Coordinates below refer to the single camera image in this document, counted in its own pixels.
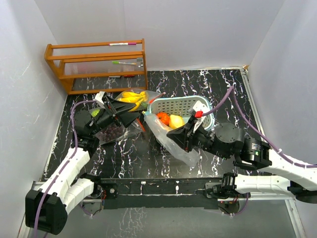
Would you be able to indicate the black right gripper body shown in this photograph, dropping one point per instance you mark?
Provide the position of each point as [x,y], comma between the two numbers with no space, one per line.
[204,140]

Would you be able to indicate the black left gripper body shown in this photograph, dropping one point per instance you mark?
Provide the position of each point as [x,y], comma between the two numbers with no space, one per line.
[103,120]

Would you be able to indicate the green custard apple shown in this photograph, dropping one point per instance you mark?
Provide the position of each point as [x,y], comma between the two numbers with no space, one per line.
[95,113]

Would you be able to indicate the yellow pear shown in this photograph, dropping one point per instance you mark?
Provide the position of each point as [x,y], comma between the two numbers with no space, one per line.
[175,121]

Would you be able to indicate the dark red grapes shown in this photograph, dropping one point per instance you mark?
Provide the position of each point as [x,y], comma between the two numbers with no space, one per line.
[111,133]

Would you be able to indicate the yellow bananas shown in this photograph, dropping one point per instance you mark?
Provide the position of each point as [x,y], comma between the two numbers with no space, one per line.
[139,99]

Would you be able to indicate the clear zip top bag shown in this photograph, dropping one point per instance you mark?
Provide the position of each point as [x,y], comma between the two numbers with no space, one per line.
[132,130]

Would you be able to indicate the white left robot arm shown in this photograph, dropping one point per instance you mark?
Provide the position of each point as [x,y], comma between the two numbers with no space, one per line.
[79,154]

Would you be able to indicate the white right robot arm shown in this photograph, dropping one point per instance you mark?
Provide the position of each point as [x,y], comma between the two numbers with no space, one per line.
[285,176]

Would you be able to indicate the teal plastic basket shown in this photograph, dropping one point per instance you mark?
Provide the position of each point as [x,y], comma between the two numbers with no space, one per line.
[177,106]

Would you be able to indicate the green white marker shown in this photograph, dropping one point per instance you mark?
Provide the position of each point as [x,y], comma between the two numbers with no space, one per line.
[126,63]

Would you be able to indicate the wooden rack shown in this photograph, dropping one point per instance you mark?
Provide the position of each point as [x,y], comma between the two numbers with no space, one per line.
[70,62]

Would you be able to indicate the pink white marker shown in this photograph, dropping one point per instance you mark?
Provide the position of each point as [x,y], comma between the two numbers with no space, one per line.
[123,44]

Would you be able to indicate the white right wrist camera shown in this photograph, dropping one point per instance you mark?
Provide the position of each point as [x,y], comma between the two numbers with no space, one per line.
[200,111]

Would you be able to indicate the black metal base rail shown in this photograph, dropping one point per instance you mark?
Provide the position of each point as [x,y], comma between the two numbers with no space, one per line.
[163,191]

